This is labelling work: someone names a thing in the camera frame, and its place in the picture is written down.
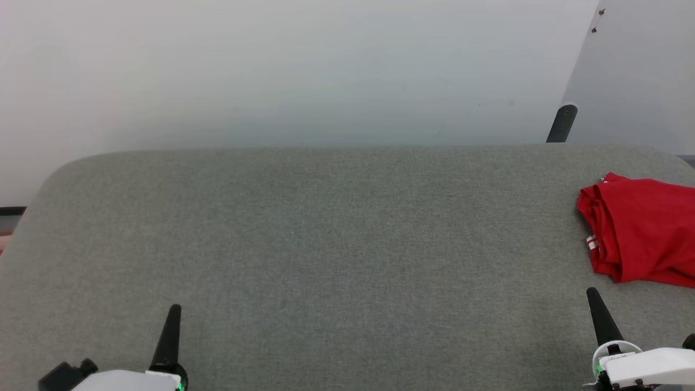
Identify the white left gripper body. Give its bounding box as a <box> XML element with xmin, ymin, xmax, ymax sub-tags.
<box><xmin>71</xmin><ymin>364</ymin><xmax>189</xmax><ymax>391</ymax></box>

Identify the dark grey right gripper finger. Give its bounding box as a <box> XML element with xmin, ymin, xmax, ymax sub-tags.
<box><xmin>586</xmin><ymin>288</ymin><xmax>624</xmax><ymax>348</ymax></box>

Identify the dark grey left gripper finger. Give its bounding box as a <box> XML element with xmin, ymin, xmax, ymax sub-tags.
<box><xmin>149</xmin><ymin>304</ymin><xmax>182</xmax><ymax>373</ymax></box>

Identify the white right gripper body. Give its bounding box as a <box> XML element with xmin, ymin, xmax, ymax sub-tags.
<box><xmin>584</xmin><ymin>339</ymin><xmax>695</xmax><ymax>391</ymax></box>

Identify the red and white shirt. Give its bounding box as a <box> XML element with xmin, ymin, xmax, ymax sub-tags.
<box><xmin>577</xmin><ymin>172</ymin><xmax>695</xmax><ymax>288</ymax></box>

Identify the black panel leg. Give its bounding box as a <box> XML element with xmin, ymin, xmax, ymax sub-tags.
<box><xmin>546</xmin><ymin>104</ymin><xmax>578</xmax><ymax>143</ymax></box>

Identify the white board panel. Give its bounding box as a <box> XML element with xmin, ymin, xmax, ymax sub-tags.
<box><xmin>559</xmin><ymin>0</ymin><xmax>695</xmax><ymax>156</ymax></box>

